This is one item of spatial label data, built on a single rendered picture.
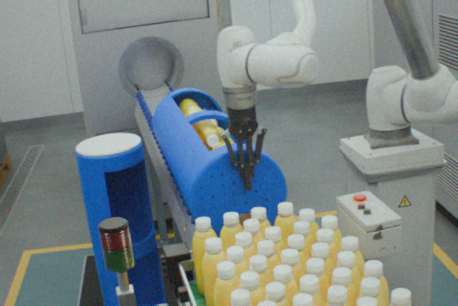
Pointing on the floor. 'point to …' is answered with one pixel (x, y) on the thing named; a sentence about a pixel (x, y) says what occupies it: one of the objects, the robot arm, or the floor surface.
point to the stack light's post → (126, 297)
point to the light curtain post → (223, 14)
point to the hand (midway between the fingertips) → (247, 177)
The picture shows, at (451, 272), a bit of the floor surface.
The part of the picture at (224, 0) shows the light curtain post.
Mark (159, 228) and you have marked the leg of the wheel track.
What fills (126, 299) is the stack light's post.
